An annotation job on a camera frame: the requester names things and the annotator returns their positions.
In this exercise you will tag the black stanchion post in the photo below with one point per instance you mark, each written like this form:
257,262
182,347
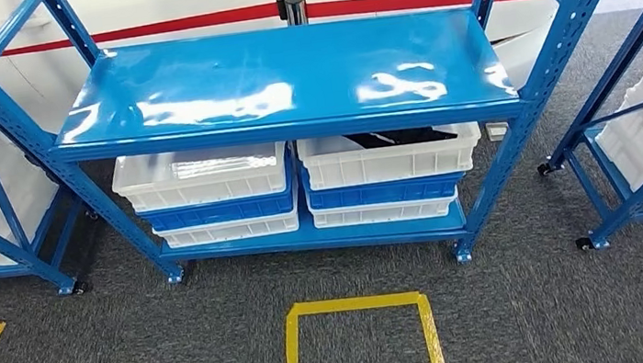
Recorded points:
294,8

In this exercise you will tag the red barrier belt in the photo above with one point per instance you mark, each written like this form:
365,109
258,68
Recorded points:
397,2

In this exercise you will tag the grey floor outlet plate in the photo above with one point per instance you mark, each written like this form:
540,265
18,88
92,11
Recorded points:
497,131

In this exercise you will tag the yellow floor tape square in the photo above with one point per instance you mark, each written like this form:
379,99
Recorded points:
294,355

